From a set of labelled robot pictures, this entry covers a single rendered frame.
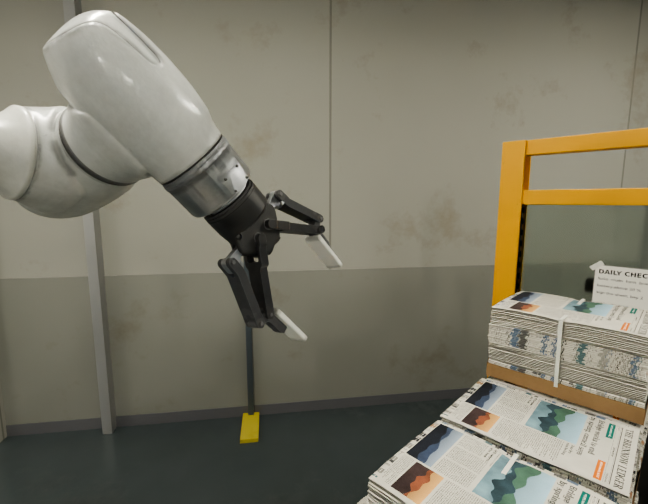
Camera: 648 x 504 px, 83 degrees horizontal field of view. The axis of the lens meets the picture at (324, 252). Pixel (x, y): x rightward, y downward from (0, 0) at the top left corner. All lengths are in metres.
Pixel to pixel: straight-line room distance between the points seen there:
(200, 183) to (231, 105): 2.30
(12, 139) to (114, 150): 0.11
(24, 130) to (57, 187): 0.06
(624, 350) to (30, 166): 1.21
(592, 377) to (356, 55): 2.35
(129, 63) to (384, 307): 2.62
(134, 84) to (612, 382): 1.18
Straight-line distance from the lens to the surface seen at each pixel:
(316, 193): 2.65
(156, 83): 0.41
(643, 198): 1.67
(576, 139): 1.72
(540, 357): 1.24
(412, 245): 2.86
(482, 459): 0.96
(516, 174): 1.74
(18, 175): 0.50
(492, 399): 1.18
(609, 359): 1.20
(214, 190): 0.42
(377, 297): 2.83
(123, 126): 0.41
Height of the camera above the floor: 1.61
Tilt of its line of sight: 8 degrees down
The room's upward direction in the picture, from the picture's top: straight up
